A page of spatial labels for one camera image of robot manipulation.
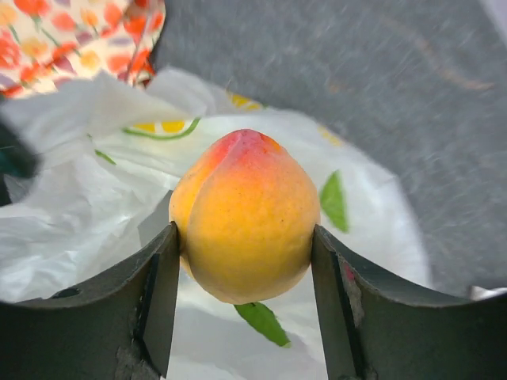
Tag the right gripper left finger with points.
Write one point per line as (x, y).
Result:
(116, 325)

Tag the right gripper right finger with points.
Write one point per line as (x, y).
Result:
(376, 325)

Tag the fake orange peach fruit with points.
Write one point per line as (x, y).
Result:
(245, 214)

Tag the white plastic bag fruit print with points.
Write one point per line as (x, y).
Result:
(111, 155)

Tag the orange floral cloth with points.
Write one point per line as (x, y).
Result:
(47, 43)

